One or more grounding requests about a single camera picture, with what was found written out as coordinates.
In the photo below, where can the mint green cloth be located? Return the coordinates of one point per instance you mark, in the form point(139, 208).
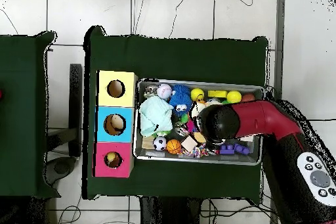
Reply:
point(155, 115)

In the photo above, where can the yellow plush toy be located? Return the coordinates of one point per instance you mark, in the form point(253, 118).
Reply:
point(110, 156)

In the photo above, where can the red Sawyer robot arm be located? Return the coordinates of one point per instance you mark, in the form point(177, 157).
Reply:
point(262, 119)

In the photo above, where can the shallow metal mesh bin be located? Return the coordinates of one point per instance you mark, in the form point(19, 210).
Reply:
point(157, 155)

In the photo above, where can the wooden box with three holes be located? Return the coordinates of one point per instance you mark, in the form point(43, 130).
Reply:
point(105, 100)

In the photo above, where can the blue fuzzy ball with eyes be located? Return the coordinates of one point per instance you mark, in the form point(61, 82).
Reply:
point(179, 101)

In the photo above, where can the white baseball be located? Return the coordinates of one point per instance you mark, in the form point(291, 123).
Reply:
point(164, 91)

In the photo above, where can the small soccer ball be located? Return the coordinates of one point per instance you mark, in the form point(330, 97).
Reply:
point(159, 143)

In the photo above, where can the yellow smiley ball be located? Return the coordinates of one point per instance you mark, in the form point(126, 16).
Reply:
point(197, 94)

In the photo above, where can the small orange basketball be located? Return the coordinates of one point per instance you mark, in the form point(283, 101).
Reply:
point(173, 146)

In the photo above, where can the yellow foam block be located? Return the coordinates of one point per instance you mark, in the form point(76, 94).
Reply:
point(217, 94)

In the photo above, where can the dark green tablecloth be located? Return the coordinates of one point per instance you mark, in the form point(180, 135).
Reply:
point(183, 58)
point(21, 103)

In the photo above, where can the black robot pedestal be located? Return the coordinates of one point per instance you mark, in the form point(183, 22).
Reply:
point(148, 213)

